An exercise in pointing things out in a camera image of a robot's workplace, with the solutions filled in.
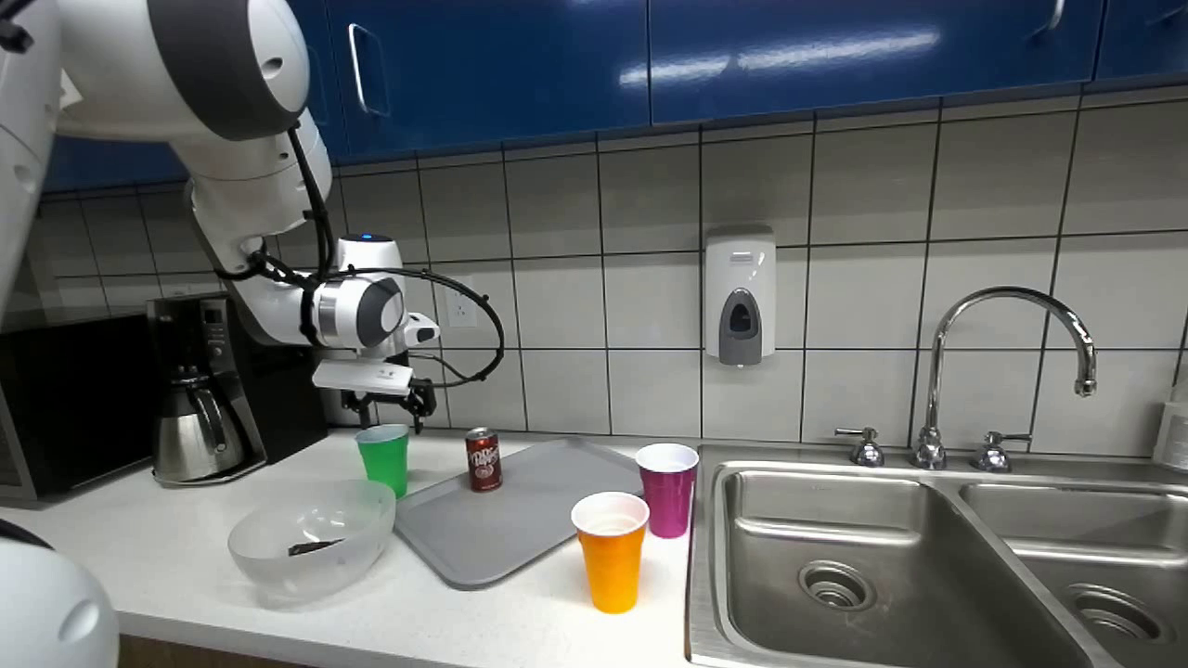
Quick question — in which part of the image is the grey plastic tray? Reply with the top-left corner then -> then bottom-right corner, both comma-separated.
395,439 -> 653,595

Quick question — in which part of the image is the clear plastic bowl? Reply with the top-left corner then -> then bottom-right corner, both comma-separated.
222,474 -> 403,614

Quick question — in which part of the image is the black silver coffee maker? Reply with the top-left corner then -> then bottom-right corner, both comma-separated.
145,289 -> 330,490

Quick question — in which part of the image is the wooden base cabinet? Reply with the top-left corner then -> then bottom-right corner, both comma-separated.
114,627 -> 311,668

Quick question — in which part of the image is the black microwave oven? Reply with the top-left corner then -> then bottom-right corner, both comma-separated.
0,313 -> 165,512

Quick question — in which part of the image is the chrome faucet handle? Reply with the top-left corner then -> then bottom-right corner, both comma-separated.
831,422 -> 888,473
974,426 -> 1034,474

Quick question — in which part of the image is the red brown soda can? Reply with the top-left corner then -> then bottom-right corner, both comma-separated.
466,422 -> 506,496

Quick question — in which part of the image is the clear soap bottle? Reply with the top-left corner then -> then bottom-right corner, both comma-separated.
1149,392 -> 1188,474

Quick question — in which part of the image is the white wall soap dispenser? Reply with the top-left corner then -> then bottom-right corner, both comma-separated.
703,230 -> 781,370

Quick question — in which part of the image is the stainless steel double sink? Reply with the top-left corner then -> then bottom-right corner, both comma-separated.
683,442 -> 1188,668

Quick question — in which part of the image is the purple plastic cup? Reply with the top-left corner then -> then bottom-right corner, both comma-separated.
630,442 -> 703,541

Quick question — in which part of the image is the chrome gooseneck faucet spout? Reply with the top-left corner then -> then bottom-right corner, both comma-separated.
911,281 -> 1103,473

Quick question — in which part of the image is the green plastic cup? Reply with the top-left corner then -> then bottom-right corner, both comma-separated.
353,420 -> 415,500

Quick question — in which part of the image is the orange plastic cup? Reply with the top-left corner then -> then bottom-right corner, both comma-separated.
570,490 -> 653,615

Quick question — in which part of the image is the stainless steel carafe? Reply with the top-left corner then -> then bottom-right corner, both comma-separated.
154,366 -> 273,490

